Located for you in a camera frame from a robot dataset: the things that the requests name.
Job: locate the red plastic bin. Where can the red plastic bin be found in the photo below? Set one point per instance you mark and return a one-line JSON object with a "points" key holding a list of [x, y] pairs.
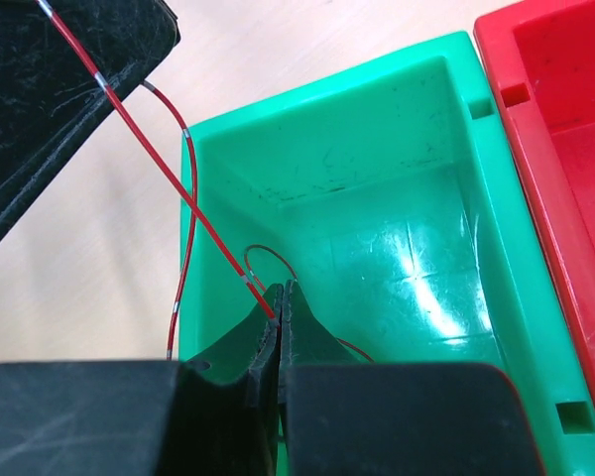
{"points": [[540, 61]]}

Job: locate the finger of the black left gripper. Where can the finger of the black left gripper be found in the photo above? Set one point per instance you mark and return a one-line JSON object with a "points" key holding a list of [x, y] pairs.
{"points": [[49, 103]]}

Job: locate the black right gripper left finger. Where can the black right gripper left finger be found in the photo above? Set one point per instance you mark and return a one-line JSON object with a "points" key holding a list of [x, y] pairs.
{"points": [[214, 414]]}

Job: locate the near green plastic bin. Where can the near green plastic bin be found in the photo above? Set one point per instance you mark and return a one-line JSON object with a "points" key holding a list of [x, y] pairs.
{"points": [[389, 190]]}

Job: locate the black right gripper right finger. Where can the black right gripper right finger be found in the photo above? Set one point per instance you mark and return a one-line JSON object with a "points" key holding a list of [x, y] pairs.
{"points": [[343, 417]]}

